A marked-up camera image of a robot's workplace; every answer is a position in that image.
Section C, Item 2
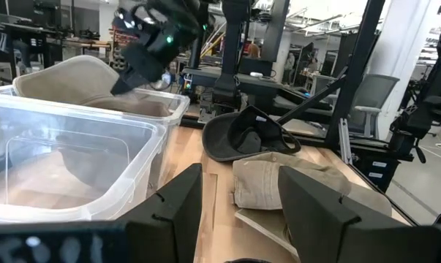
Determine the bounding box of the silver aluminium bracket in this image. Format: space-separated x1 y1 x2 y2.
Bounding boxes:
338 118 353 165

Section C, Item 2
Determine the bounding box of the clear plastic bin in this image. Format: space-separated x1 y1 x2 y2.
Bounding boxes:
0 94 169 224
0 84 191 198

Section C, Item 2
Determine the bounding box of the black background workbench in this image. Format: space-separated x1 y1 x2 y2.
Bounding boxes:
181 66 282 96

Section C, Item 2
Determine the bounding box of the beige cap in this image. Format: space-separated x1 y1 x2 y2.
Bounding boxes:
231 151 393 256
12 54 173 118

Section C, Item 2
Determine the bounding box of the black cap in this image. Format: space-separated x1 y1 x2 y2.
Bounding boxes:
201 104 302 162

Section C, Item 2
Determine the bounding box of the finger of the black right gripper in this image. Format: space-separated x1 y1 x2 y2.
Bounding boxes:
110 42 167 96

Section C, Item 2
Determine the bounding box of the grey office chair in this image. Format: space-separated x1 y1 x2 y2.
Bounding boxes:
347 74 401 140

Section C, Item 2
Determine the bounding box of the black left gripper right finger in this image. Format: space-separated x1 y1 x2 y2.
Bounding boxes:
278 166 440 263

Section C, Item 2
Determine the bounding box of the black frame post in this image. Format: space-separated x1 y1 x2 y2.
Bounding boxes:
324 0 386 148

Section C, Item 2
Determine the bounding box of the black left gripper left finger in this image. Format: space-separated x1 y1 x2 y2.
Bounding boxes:
116 163 203 263

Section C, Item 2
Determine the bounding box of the black diagonal frame brace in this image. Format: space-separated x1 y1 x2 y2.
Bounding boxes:
276 75 348 126

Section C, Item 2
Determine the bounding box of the person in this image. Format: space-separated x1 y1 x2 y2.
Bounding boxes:
246 42 262 60
282 52 296 85

